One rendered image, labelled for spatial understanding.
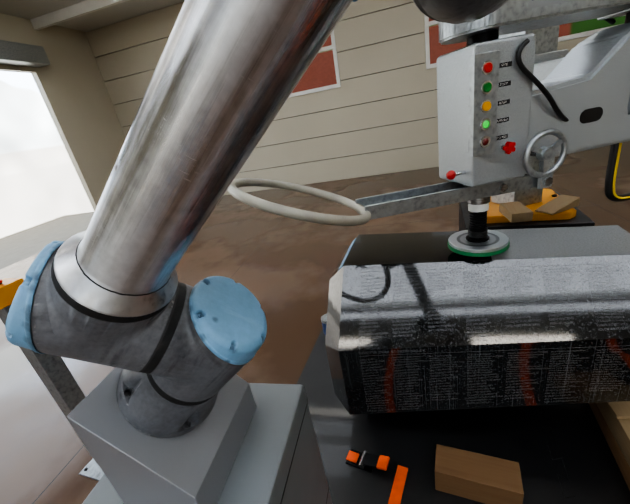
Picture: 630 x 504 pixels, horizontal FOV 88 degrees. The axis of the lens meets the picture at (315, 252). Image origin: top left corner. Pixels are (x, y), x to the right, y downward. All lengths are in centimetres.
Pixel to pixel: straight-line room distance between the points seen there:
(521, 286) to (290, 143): 680
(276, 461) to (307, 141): 717
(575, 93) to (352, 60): 630
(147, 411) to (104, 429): 7
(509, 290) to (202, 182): 120
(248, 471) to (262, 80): 71
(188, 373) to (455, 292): 103
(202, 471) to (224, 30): 67
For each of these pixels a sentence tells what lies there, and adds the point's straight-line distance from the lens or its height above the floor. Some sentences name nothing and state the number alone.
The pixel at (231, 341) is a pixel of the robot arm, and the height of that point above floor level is 120.
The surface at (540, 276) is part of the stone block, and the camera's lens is 141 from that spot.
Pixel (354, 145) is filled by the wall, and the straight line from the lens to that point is 749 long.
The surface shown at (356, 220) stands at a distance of 97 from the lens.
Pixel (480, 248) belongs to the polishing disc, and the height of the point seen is 93.
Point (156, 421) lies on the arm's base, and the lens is 69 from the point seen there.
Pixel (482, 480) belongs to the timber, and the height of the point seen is 14.
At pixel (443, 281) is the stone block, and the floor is 81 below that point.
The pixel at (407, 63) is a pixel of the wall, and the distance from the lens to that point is 744.
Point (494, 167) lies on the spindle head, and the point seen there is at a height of 122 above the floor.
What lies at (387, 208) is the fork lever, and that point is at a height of 115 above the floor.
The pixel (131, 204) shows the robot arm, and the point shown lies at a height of 144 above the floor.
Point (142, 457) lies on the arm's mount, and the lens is 71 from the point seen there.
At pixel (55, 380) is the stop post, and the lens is 196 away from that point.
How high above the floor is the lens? 149
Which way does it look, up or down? 23 degrees down
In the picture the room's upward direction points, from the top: 11 degrees counter-clockwise
